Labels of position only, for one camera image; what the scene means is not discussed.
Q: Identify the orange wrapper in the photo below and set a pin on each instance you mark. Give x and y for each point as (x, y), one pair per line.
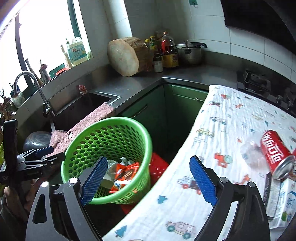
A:
(124, 175)

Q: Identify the red cola can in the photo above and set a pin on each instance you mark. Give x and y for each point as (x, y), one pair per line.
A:
(279, 159)

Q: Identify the kitchen sink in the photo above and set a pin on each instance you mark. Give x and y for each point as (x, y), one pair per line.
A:
(76, 110)

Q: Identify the steel pressure cooker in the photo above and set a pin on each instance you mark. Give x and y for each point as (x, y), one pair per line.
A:
(190, 53)

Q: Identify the detergent jug on windowsill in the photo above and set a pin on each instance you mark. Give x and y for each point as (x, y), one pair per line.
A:
(76, 51)

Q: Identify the pink towel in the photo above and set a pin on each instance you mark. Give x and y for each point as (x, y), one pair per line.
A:
(60, 140)

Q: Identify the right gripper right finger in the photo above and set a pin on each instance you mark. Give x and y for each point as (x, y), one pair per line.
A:
(203, 180)

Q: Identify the green cabinet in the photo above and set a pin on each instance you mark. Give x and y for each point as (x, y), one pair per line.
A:
(168, 113)

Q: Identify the round wooden chopping block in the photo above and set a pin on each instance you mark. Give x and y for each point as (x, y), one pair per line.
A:
(129, 56)

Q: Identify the gas stove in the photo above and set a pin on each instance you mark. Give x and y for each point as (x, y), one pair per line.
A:
(280, 94)

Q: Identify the person's left hand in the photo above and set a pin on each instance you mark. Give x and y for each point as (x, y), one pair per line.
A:
(14, 204)

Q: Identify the printed white tablecloth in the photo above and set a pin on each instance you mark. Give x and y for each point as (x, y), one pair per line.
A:
(173, 210)

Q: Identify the dark sauce bottle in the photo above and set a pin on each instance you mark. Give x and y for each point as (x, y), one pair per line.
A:
(157, 60)

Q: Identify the red plastic basket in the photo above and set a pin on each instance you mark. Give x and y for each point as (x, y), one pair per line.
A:
(157, 167)

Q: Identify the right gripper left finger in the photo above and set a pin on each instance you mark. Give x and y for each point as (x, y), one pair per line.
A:
(90, 180)

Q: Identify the black range hood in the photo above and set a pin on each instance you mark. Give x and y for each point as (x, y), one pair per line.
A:
(274, 20)

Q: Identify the steel bowl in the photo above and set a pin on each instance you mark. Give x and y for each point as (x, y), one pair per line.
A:
(37, 140)

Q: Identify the green plastic trash basket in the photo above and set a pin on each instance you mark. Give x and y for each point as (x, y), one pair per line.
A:
(112, 138)

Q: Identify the white milk carton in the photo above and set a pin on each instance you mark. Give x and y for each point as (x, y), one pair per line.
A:
(285, 209)

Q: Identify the black cigarette box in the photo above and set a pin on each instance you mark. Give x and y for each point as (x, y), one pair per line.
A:
(271, 195)

